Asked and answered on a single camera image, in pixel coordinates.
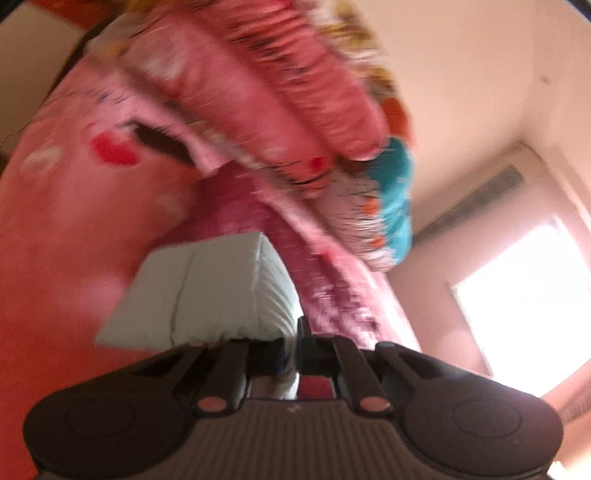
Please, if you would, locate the grey plaid curtain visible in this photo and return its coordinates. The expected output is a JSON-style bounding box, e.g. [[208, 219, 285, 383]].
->
[[413, 165, 526, 244]]

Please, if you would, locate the window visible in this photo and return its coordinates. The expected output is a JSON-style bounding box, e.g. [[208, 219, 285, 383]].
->
[[450, 216, 591, 398]]

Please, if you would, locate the teal and white printed quilt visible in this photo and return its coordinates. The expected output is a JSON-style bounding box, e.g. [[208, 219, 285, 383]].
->
[[318, 60, 415, 274]]

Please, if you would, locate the red plush bed blanket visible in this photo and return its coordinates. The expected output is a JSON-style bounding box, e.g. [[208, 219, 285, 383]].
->
[[175, 166, 422, 398]]

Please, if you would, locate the pink heart printed quilt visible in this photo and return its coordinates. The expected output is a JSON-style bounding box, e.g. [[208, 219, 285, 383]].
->
[[0, 9, 389, 467]]

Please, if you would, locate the grey puffer jacket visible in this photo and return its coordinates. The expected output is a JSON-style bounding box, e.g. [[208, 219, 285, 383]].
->
[[94, 232, 302, 403]]

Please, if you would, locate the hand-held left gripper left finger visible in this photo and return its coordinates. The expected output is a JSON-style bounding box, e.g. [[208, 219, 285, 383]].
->
[[133, 338, 290, 414]]

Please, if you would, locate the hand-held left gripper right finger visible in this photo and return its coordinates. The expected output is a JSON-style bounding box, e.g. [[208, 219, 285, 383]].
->
[[295, 316, 440, 414]]

